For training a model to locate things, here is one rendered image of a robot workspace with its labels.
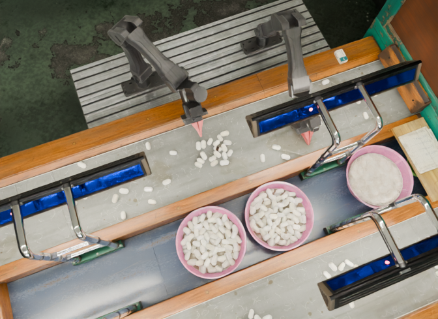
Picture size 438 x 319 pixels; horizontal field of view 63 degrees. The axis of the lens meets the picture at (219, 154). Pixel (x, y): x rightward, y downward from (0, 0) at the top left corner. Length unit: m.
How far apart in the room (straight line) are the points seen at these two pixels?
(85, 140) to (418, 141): 1.37
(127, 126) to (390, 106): 1.14
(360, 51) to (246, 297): 1.17
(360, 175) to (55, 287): 1.29
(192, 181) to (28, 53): 1.78
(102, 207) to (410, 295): 1.21
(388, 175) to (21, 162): 1.49
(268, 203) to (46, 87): 1.79
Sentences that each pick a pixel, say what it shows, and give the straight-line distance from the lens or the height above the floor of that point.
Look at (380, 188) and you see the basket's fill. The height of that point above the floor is 0.73.
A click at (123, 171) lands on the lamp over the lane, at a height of 1.09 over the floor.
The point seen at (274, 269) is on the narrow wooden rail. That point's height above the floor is 0.76.
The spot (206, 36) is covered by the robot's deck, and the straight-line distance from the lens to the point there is 1.84.
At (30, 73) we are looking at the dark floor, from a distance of 2.79.
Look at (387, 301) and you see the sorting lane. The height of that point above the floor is 0.74.
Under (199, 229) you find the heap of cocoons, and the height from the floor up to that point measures 0.73.
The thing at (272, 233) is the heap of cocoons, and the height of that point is 0.74.
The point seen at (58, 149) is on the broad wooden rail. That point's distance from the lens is 1.58.
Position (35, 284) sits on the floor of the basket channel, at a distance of 1.62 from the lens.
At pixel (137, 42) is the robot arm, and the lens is 1.31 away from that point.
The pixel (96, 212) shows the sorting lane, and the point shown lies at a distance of 1.49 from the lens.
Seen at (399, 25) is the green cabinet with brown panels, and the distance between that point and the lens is 1.74.
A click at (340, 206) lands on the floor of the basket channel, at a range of 1.58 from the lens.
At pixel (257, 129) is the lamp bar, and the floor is 1.08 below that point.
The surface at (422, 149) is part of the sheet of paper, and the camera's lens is 1.67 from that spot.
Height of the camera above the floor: 2.14
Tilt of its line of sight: 72 degrees down
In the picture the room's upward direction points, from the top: 2 degrees clockwise
